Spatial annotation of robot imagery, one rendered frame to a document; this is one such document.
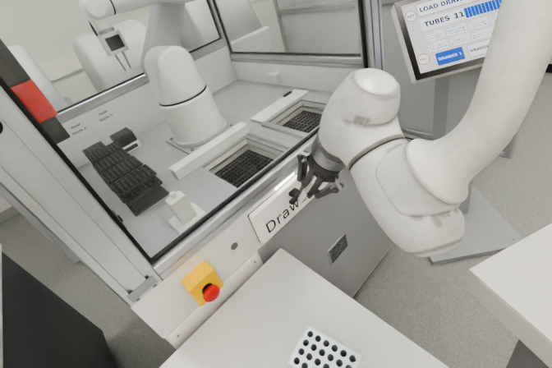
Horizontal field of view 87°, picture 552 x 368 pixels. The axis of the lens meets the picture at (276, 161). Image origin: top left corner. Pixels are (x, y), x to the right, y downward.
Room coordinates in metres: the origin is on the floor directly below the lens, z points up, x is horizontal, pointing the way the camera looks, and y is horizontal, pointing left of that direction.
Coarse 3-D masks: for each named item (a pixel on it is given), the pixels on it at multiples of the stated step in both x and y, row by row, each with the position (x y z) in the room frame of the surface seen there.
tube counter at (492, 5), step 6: (492, 0) 1.03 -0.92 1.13; (498, 0) 1.03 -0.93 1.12; (468, 6) 1.05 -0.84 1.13; (474, 6) 1.04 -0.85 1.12; (480, 6) 1.04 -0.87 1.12; (486, 6) 1.03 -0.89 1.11; (492, 6) 1.02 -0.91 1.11; (498, 6) 1.02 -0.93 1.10; (456, 12) 1.05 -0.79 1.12; (462, 12) 1.04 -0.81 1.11; (468, 12) 1.03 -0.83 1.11; (474, 12) 1.03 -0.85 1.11; (480, 12) 1.02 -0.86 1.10; (486, 12) 1.01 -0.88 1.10; (456, 18) 1.04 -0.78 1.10; (462, 18) 1.03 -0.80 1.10
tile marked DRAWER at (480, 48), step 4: (484, 40) 0.96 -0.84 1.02; (488, 40) 0.95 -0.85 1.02; (468, 44) 0.97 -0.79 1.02; (472, 44) 0.96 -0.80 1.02; (476, 44) 0.96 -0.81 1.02; (480, 44) 0.95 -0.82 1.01; (484, 44) 0.95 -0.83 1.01; (488, 44) 0.95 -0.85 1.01; (468, 48) 0.96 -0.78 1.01; (472, 48) 0.95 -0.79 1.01; (476, 48) 0.95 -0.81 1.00; (480, 48) 0.94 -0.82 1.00; (484, 48) 0.94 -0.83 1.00; (468, 52) 0.95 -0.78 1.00; (472, 52) 0.95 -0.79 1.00; (476, 52) 0.94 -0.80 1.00; (480, 52) 0.94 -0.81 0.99; (484, 52) 0.93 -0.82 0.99; (472, 56) 0.94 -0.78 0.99
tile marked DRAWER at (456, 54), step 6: (456, 48) 0.97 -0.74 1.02; (438, 54) 0.98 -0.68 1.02; (444, 54) 0.97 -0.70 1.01; (450, 54) 0.96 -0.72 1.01; (456, 54) 0.96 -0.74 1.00; (462, 54) 0.95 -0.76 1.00; (438, 60) 0.96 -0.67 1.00; (444, 60) 0.96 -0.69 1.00; (450, 60) 0.95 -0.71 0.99; (456, 60) 0.95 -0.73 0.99
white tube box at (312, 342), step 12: (312, 336) 0.30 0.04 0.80; (324, 336) 0.29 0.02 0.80; (300, 348) 0.29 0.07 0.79; (312, 348) 0.29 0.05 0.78; (324, 348) 0.27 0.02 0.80; (336, 348) 0.27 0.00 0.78; (348, 348) 0.26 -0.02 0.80; (288, 360) 0.27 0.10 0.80; (300, 360) 0.27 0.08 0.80; (312, 360) 0.26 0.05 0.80; (324, 360) 0.25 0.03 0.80; (336, 360) 0.25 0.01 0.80; (348, 360) 0.24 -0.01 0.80; (360, 360) 0.23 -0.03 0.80
